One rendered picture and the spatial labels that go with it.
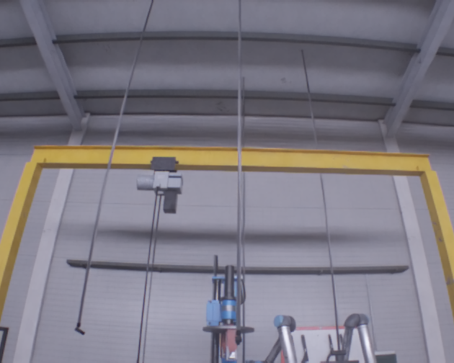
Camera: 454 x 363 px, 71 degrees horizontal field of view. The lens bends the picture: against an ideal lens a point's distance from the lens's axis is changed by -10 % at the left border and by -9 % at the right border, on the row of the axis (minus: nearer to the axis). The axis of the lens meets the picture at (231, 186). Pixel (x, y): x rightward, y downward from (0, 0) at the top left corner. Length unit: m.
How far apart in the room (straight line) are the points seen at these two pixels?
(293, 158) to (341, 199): 2.87
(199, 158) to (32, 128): 5.44
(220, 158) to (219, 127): 3.39
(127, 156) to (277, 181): 3.44
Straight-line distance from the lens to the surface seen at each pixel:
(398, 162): 4.86
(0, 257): 4.46
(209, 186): 6.85
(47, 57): 7.15
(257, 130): 7.67
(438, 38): 6.98
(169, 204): 3.99
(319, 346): 6.14
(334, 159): 4.53
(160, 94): 7.46
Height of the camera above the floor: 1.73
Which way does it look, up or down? 29 degrees up
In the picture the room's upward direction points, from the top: 1 degrees clockwise
